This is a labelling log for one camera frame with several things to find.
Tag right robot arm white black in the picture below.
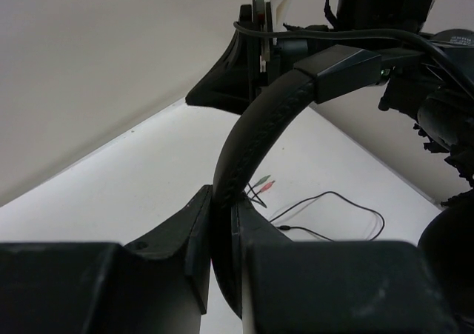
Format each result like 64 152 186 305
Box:
186 0 473 114

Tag black headphones with cable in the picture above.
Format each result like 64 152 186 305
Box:
213 29 473 308

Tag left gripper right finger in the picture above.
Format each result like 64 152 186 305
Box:
230 200 458 333

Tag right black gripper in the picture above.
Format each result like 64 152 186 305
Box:
185 0 441 114

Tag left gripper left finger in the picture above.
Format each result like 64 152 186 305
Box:
1 186 211 333

